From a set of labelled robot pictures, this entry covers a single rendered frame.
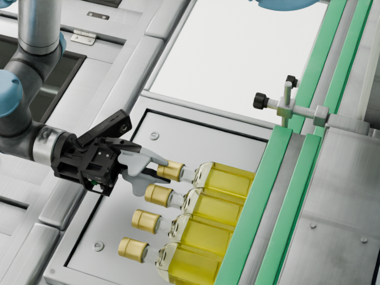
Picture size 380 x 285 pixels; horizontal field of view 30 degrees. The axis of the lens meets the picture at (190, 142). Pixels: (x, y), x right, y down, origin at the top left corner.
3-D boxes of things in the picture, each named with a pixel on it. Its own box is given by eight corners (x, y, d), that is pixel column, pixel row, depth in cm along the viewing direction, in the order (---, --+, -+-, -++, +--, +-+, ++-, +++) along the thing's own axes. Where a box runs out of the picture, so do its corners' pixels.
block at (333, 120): (363, 153, 123) (323, 143, 125) (371, 119, 116) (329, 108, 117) (358, 169, 121) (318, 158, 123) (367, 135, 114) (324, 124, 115)
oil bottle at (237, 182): (311, 203, 128) (200, 172, 133) (314, 187, 123) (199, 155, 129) (303, 229, 125) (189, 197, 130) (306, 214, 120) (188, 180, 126)
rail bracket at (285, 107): (322, 150, 126) (255, 132, 129) (333, 86, 113) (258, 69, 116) (318, 163, 125) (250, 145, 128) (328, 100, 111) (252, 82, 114)
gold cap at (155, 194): (175, 193, 129) (152, 187, 130) (172, 185, 126) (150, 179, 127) (168, 211, 128) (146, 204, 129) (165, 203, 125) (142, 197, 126)
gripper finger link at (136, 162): (158, 185, 125) (114, 178, 129) (171, 159, 129) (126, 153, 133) (153, 175, 123) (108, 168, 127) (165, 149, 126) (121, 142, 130)
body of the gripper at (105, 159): (112, 198, 132) (55, 181, 135) (130, 163, 137) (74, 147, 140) (106, 176, 126) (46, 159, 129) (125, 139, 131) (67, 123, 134)
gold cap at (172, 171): (186, 171, 132) (164, 164, 133) (185, 160, 130) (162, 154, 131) (179, 186, 130) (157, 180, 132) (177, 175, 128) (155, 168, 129)
